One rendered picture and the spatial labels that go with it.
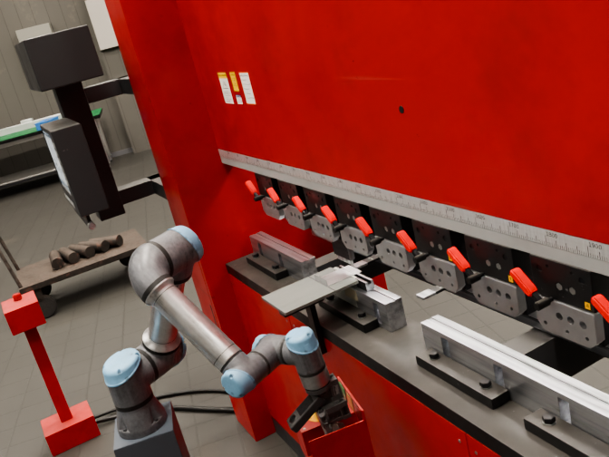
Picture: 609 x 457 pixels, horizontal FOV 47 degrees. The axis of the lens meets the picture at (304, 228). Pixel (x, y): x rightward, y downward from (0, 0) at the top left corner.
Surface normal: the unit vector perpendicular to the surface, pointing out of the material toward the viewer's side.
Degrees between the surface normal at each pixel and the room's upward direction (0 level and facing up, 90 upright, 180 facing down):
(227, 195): 90
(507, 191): 90
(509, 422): 0
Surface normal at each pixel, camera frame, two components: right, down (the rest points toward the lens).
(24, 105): 0.22, 0.26
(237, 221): 0.45, 0.18
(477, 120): -0.86, 0.35
